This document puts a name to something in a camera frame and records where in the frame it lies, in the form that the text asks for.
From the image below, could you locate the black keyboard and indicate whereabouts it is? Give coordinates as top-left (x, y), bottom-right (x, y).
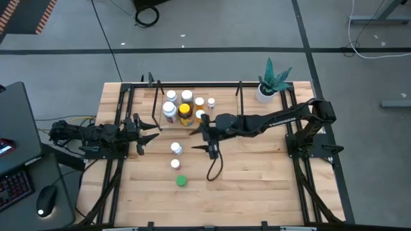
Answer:
top-left (0, 169), bottom-right (34, 212)

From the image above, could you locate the black aluminium table frame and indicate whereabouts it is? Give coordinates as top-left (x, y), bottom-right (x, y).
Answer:
top-left (75, 72), bottom-right (347, 231)

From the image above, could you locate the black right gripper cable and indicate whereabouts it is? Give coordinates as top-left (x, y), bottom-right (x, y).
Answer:
top-left (206, 149), bottom-right (224, 182)

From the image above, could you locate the amber bottle with yellow cap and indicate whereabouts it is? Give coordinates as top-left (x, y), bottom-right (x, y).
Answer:
top-left (178, 103), bottom-right (195, 127)

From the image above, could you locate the white medicine bottle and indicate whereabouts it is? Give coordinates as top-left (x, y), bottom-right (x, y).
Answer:
top-left (170, 142), bottom-right (184, 157)
top-left (166, 90), bottom-right (179, 107)

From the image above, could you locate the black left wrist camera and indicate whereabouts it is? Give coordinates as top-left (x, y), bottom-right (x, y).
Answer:
top-left (123, 117), bottom-right (139, 144)

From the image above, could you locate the green plant in white pot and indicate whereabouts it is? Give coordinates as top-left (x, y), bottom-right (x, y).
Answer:
top-left (255, 57), bottom-right (293, 104)

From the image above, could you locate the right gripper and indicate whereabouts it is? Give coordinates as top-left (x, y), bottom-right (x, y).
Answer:
top-left (188, 113), bottom-right (220, 160)

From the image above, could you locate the dark grey desk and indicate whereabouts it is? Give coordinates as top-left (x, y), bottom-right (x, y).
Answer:
top-left (0, 81), bottom-right (76, 231)

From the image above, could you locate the multivitamin gummies jar white cap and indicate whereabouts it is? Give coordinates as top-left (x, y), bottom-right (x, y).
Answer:
top-left (180, 89), bottom-right (195, 108)

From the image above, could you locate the thin black floor cable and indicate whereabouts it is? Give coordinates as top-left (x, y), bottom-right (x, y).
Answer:
top-left (91, 0), bottom-right (124, 82)

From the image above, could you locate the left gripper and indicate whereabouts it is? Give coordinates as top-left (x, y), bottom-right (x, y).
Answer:
top-left (132, 112), bottom-right (161, 157)

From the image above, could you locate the black computer mouse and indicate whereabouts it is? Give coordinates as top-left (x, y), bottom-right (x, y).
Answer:
top-left (35, 185), bottom-right (58, 218)

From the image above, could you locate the black box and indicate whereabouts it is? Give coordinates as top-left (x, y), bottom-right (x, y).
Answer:
top-left (132, 0), bottom-right (171, 10)

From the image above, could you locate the large white bottle purple label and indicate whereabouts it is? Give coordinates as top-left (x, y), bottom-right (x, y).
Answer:
top-left (162, 101), bottom-right (179, 124)

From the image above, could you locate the phone with red edge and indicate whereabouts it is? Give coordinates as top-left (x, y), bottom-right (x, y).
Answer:
top-left (0, 137), bottom-right (16, 158)

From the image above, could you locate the wooden shelf with black frame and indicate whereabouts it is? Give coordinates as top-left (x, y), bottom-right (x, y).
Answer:
top-left (151, 80), bottom-right (245, 133)

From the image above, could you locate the grey table leg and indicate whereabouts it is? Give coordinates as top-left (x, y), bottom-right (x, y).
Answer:
top-left (380, 100), bottom-right (411, 109)
top-left (349, 0), bottom-right (411, 26)

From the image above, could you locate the dark mat with orange stripes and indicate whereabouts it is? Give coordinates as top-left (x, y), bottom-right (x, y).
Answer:
top-left (0, 0), bottom-right (58, 35)

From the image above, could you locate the white floor cable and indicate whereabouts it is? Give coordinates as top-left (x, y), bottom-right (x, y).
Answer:
top-left (347, 0), bottom-right (411, 60)

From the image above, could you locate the black coiled cable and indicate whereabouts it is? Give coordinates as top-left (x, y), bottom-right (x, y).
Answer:
top-left (134, 4), bottom-right (161, 28)

